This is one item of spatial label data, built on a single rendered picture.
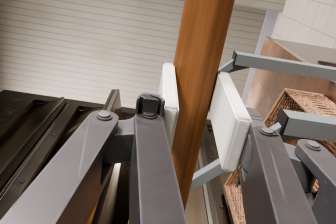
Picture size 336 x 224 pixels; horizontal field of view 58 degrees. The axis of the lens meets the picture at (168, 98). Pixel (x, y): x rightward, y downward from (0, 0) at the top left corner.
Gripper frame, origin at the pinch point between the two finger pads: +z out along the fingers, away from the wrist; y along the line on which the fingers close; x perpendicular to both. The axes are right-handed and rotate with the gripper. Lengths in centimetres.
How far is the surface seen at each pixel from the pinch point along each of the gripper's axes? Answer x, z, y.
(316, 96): -27, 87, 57
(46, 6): -49, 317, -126
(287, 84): -34, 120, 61
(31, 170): -75, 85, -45
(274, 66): -18, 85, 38
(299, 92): -26, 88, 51
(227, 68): -21, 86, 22
